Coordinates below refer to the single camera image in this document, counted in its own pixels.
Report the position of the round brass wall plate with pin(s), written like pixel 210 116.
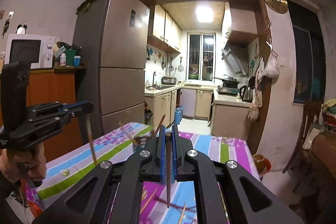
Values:
pixel 278 6

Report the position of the white hanging plastic bag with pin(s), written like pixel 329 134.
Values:
pixel 272 70

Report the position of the dark wooden chopstick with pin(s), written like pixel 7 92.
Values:
pixel 168 167

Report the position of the white microwave oven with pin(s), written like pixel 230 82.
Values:
pixel 35 49

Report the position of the left hand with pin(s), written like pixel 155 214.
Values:
pixel 21 164

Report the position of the steel range hood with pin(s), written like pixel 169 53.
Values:
pixel 236 58

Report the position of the wooden chopstick patterned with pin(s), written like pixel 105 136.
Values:
pixel 148 200
pixel 182 214

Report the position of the black wok on stove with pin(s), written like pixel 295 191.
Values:
pixel 229 82

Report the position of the white medicine bottle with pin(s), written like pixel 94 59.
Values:
pixel 62 60

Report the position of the stainless electric kettle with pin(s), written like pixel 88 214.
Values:
pixel 246 93

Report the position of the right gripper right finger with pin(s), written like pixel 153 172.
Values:
pixel 183 171

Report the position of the dark wooden side table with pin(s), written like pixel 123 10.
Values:
pixel 320 206

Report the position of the orange wooden cabinet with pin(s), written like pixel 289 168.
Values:
pixel 57 86

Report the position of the kitchen window with bars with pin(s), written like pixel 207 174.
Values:
pixel 201 56

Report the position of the dark wooden chair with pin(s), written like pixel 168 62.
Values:
pixel 311 112

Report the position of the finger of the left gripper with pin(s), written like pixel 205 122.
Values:
pixel 76 105
pixel 69 115

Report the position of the upper wall cabinets left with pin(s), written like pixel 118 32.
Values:
pixel 163 32

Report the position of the green cup on cabinet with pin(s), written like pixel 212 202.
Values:
pixel 70 54

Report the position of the colourful floral tablecloth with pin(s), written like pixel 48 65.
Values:
pixel 111 193

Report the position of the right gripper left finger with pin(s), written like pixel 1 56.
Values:
pixel 154 170

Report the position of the blue water bottle on floor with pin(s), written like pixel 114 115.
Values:
pixel 178 115

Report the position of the silver three-door refrigerator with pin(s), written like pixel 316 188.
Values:
pixel 112 35

